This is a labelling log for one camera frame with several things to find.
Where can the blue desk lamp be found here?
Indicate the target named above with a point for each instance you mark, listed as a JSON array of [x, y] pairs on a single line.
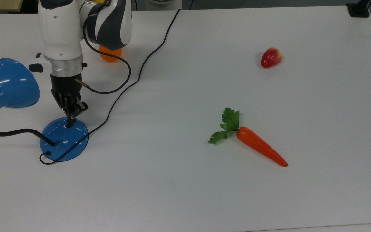
[[11, 83]]

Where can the orange toy fruit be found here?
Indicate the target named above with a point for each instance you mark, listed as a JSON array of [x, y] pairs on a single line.
[[113, 53]]

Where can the orange toy carrot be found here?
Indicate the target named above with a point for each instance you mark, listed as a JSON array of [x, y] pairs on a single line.
[[259, 145]]

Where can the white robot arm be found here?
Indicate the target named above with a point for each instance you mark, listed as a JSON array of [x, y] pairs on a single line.
[[61, 32]]

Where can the black table clamp mount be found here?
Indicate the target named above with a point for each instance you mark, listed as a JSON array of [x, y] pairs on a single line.
[[358, 9]]

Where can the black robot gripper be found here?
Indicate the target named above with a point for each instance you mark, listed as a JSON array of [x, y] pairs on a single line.
[[65, 84]]

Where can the red toy strawberry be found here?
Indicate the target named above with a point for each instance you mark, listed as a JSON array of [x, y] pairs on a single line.
[[271, 58]]

